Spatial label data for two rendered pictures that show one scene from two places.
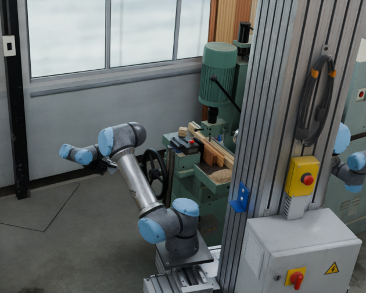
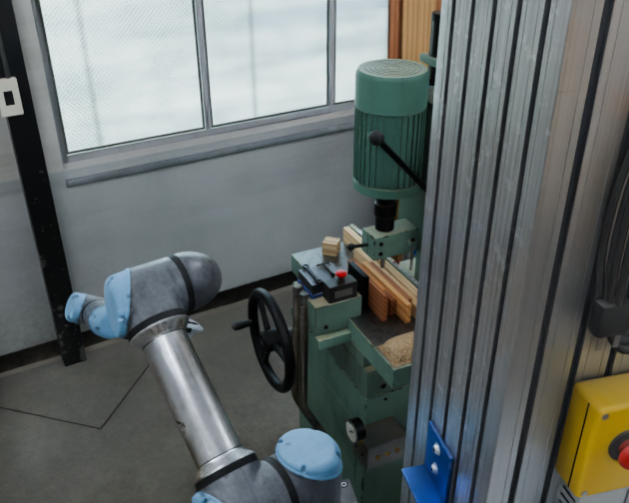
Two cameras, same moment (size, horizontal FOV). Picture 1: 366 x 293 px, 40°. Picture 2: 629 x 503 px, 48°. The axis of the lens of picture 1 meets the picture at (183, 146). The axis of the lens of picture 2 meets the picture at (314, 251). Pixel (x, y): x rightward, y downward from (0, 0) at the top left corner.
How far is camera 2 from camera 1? 94 cm
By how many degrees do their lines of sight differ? 6
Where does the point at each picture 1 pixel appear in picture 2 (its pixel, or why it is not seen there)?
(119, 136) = (147, 292)
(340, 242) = not seen: outside the picture
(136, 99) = (266, 179)
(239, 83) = not seen: hidden behind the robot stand
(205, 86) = (364, 157)
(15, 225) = (52, 416)
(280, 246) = not seen: outside the picture
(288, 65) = (563, 96)
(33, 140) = (82, 262)
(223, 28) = (416, 40)
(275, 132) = (523, 315)
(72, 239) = (149, 443)
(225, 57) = (402, 92)
